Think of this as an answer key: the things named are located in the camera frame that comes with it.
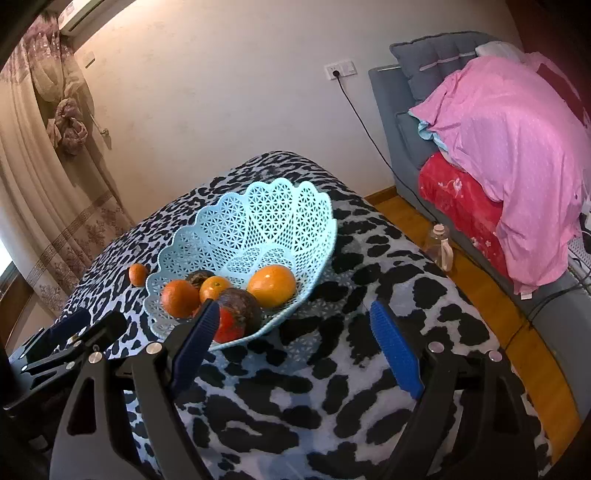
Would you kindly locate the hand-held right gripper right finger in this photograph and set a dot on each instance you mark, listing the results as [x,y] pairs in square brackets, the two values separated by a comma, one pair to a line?
[397,346]

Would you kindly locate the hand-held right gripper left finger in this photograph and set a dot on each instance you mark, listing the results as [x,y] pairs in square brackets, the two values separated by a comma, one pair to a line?
[198,341]

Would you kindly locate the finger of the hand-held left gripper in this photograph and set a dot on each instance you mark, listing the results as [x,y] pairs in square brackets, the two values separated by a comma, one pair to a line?
[69,323]
[108,325]

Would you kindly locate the red tomato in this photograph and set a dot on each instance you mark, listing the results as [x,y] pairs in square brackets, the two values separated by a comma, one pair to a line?
[230,326]

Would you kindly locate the round orange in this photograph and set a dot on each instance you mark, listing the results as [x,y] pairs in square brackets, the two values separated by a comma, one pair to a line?
[180,297]

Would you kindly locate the small orange tangerine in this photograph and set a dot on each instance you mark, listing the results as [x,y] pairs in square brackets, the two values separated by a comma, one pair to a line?
[137,275]
[214,287]

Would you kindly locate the dark passion fruit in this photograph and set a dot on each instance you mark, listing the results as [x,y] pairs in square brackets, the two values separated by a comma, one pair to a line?
[242,300]
[198,278]

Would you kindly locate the large yellow-orange orange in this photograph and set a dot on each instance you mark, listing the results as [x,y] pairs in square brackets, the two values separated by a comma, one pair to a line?
[272,285]

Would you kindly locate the light blue plastic basket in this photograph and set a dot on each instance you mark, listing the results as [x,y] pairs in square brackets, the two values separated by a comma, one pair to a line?
[258,217]

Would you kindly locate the window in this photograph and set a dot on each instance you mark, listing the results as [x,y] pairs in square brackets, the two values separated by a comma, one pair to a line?
[3,263]

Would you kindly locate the clear water bottle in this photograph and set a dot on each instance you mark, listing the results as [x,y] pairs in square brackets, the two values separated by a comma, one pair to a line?
[437,247]

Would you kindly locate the beige patterned curtain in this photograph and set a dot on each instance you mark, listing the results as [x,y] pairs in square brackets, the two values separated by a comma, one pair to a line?
[37,184]

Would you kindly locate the red printed blanket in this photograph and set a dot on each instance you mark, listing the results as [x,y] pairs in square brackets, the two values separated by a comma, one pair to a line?
[457,194]

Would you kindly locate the curtain tieback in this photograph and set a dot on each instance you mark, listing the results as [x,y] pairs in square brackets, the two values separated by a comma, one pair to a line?
[67,124]

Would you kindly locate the grey sofa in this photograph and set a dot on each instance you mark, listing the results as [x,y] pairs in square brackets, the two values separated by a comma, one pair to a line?
[392,138]

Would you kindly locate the light blue cloth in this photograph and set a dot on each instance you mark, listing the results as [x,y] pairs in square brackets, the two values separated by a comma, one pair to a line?
[431,134]

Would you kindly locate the pink blanket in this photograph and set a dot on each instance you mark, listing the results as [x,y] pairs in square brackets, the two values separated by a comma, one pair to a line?
[508,138]

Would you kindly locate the grey cushion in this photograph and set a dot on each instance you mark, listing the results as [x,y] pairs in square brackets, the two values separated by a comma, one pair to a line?
[429,60]

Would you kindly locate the white air conditioner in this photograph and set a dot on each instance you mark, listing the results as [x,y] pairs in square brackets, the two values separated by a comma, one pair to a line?
[87,14]

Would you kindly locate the white pillow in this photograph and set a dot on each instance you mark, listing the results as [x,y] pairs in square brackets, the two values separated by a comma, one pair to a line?
[501,50]

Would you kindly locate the white wall outlet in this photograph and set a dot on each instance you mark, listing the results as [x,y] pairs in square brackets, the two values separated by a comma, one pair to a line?
[340,69]

